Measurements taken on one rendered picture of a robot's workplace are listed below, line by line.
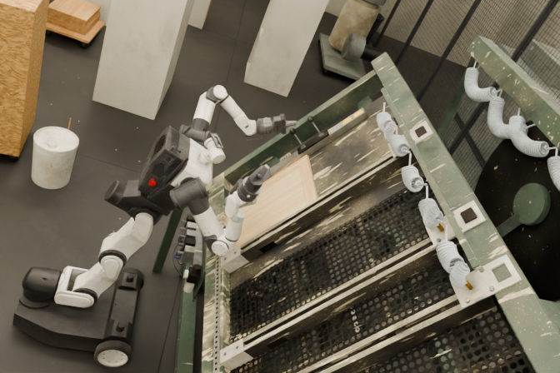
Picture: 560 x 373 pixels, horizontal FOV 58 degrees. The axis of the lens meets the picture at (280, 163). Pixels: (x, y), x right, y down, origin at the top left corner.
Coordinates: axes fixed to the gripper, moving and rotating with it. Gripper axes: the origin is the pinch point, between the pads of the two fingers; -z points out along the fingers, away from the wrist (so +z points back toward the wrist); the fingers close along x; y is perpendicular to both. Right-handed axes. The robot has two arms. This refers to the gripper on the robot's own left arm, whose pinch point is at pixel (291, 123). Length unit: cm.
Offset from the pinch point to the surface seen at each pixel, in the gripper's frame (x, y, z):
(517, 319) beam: -27, 156, -49
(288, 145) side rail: 20.0, -7.9, 1.6
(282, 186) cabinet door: 20.3, 29.0, 8.5
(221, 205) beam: 39, 17, 44
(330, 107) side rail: -2.6, -7.9, -23.4
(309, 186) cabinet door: 11.6, 41.9, -4.4
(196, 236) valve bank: 49, 30, 60
